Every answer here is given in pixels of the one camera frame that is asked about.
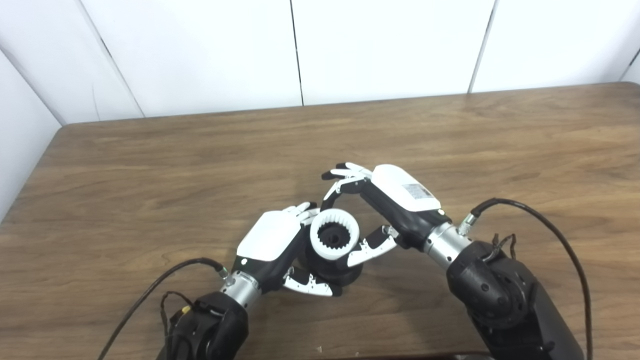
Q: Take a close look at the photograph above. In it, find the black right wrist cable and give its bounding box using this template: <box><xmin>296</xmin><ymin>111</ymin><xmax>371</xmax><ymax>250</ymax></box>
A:
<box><xmin>459</xmin><ymin>198</ymin><xmax>595</xmax><ymax>360</ymax></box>

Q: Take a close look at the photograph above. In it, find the round black part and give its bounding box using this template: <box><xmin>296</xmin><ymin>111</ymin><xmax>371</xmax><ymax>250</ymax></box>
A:
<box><xmin>299</xmin><ymin>222</ymin><xmax>365</xmax><ymax>289</ymax></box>

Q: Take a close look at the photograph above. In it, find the thin wire on right arm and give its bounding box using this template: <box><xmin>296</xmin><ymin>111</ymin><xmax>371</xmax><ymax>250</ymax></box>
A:
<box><xmin>481</xmin><ymin>232</ymin><xmax>519</xmax><ymax>264</ymax></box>

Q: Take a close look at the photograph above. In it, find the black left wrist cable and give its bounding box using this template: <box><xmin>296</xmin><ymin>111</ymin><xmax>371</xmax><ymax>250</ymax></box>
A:
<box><xmin>97</xmin><ymin>257</ymin><xmax>231</xmax><ymax>360</ymax></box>

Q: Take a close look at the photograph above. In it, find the thin wire on left arm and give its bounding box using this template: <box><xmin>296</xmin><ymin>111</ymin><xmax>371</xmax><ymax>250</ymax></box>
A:
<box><xmin>160</xmin><ymin>291</ymin><xmax>194</xmax><ymax>342</ymax></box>

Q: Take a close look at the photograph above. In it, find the white ring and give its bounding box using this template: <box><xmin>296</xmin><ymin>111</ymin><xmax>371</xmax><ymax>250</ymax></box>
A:
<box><xmin>310</xmin><ymin>208</ymin><xmax>361</xmax><ymax>261</ymax></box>

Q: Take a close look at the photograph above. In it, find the thin wire on arm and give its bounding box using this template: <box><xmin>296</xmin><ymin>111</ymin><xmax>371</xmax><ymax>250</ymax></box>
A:
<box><xmin>160</xmin><ymin>291</ymin><xmax>194</xmax><ymax>342</ymax></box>
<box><xmin>481</xmin><ymin>232</ymin><xmax>519</xmax><ymax>264</ymax></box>

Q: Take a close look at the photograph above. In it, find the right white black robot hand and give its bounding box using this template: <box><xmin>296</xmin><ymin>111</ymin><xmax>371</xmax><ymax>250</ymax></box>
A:
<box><xmin>321</xmin><ymin>162</ymin><xmax>474</xmax><ymax>271</ymax></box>

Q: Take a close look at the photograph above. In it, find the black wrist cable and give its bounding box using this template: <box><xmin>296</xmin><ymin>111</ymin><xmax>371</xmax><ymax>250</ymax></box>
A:
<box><xmin>459</xmin><ymin>198</ymin><xmax>595</xmax><ymax>360</ymax></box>
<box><xmin>97</xmin><ymin>257</ymin><xmax>231</xmax><ymax>360</ymax></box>

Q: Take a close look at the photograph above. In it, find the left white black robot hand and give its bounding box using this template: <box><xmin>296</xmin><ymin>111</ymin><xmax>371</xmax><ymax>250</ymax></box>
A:
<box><xmin>220</xmin><ymin>201</ymin><xmax>344</xmax><ymax>307</ymax></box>

